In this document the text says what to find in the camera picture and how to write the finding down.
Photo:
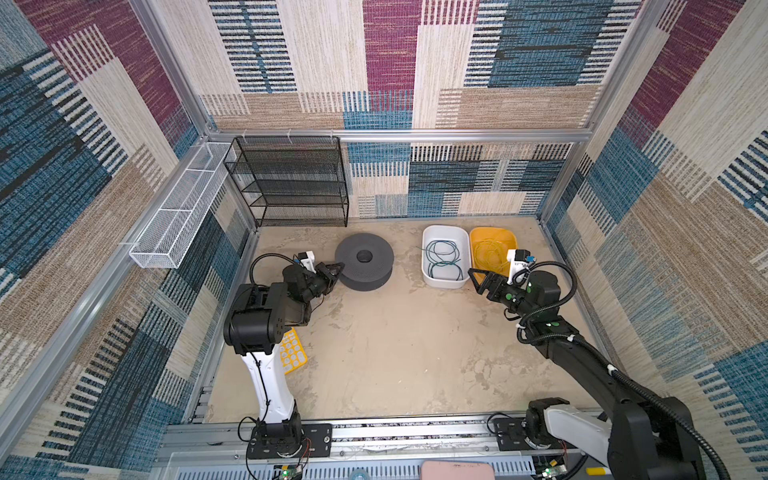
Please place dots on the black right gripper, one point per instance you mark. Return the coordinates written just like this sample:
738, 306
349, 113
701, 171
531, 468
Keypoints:
497, 281

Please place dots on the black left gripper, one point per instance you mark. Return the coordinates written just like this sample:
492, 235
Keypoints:
324, 275

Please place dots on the dark grey foam spool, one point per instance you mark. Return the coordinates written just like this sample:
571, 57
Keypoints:
368, 261

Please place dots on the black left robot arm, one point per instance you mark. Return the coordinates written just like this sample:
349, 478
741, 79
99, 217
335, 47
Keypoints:
258, 319

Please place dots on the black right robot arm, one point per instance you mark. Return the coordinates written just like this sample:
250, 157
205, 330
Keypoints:
642, 436

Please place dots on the yellow plastic bin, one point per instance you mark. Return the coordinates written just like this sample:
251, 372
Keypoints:
489, 247

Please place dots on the white plastic bin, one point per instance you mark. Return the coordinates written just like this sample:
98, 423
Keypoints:
445, 256

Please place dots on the yellow calculator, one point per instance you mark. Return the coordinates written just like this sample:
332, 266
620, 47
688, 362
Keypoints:
291, 351

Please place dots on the yellow white marker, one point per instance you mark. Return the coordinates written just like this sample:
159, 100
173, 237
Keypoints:
593, 471

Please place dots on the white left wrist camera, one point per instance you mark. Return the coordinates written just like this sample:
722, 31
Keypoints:
307, 260

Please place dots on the black wire shelf rack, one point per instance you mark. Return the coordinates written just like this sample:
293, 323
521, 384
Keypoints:
290, 181

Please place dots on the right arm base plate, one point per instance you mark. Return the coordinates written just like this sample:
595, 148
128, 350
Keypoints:
510, 435

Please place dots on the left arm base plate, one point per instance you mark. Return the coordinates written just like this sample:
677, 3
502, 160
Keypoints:
281, 440

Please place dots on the white wire mesh basket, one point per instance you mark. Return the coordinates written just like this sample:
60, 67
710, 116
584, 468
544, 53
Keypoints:
165, 241

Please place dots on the aluminium mounting rail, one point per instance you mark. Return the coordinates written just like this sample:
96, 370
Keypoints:
366, 448

